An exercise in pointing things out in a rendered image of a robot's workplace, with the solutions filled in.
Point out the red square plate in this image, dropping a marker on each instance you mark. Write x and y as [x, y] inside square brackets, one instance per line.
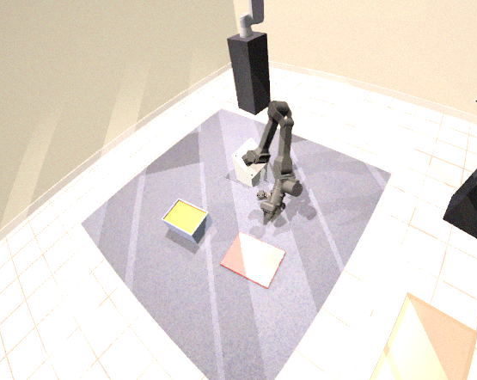
[253, 259]

